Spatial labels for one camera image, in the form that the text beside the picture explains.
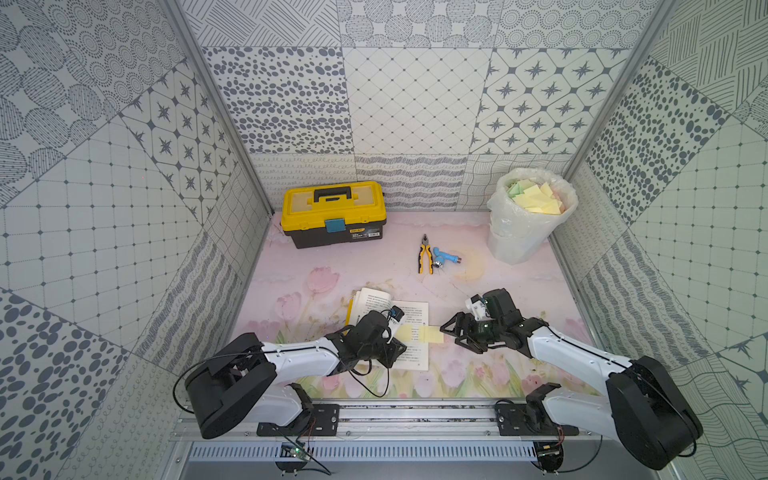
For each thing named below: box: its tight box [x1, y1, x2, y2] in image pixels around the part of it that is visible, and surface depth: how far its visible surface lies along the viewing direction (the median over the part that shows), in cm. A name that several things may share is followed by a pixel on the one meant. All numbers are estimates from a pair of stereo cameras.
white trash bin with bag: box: [486, 167, 579, 265], surface depth 90 cm
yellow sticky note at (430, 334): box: [418, 326, 444, 343], surface depth 89 cm
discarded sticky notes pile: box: [506, 179, 565, 215], surface depth 88 cm
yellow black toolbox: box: [281, 181, 387, 249], surface depth 103 cm
